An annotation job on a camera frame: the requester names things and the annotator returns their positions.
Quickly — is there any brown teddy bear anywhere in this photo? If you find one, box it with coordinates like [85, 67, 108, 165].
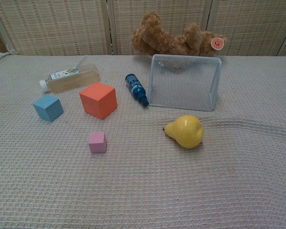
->
[131, 11, 228, 57]

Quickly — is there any orange and blue block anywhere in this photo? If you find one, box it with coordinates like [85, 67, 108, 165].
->
[79, 82, 118, 120]

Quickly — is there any blue spray bottle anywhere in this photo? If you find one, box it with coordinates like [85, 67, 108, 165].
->
[124, 73, 150, 107]

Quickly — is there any clear juice bottle white cap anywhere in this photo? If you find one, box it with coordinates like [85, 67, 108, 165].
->
[39, 61, 101, 94]

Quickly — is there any yellow toy pear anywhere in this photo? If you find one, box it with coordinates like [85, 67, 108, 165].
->
[163, 114, 204, 149]

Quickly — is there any light blue mesh basket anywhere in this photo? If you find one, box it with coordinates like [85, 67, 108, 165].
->
[147, 53, 223, 112]

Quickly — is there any woven folding screen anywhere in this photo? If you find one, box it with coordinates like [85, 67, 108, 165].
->
[0, 0, 286, 57]

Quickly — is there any blue cube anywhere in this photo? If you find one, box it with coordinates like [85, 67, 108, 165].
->
[32, 94, 64, 123]

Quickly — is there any small pink cube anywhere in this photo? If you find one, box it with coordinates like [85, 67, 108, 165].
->
[87, 132, 108, 154]

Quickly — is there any beige woven tablecloth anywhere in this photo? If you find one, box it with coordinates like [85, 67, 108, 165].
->
[0, 49, 286, 229]

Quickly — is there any round red-white bear tag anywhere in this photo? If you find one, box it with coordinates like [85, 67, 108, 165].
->
[210, 37, 224, 50]

